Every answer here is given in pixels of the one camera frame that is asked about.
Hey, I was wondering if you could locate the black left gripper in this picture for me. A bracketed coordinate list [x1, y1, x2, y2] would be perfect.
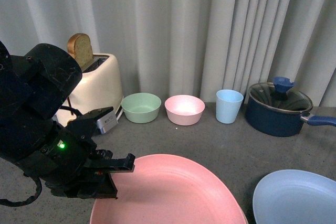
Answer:
[25, 109, 135, 199]

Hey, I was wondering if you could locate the pink plate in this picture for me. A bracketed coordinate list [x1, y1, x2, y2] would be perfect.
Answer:
[90, 154, 247, 223]

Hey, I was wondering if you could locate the blue plate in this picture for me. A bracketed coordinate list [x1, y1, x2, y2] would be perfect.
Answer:
[253, 169, 335, 223]

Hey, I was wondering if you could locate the green bowl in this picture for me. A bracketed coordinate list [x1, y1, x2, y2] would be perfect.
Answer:
[121, 93, 162, 124]

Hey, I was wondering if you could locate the cream two-slot toaster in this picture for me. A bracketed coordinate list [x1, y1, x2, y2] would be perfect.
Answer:
[64, 54, 123, 114]

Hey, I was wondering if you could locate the pink bowl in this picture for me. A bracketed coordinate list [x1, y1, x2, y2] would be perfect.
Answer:
[164, 95, 205, 126]

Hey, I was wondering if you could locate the brown bread slice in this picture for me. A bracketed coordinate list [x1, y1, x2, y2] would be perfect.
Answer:
[67, 33, 93, 70]

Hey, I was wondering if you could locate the light blue cup right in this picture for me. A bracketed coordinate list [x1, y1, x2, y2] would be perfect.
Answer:
[216, 89, 244, 124]

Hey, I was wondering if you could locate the grey curtain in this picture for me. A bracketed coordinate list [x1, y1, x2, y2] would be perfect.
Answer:
[1, 0, 335, 107]

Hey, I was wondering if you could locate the dark blue saucepan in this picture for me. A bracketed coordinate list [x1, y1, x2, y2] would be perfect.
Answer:
[245, 95, 335, 137]

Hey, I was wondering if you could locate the glass pot lid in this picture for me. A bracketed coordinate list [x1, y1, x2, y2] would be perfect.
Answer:
[248, 77, 313, 113]

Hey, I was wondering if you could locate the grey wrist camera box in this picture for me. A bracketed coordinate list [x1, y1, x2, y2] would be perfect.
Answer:
[96, 107, 118, 134]

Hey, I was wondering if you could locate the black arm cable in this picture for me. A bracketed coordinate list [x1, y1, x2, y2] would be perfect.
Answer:
[0, 175, 44, 207]

